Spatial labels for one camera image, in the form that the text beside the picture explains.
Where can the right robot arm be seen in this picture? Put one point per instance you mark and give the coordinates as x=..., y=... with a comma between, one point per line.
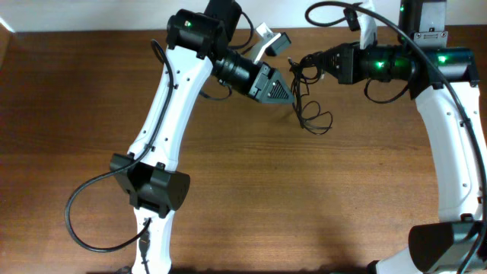
x=444, y=84

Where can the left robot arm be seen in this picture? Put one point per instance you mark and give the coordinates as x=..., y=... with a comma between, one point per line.
x=197, y=49

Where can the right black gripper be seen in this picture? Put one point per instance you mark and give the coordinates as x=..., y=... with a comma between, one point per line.
x=348, y=71

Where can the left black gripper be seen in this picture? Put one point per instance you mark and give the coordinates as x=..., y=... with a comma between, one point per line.
x=262, y=84

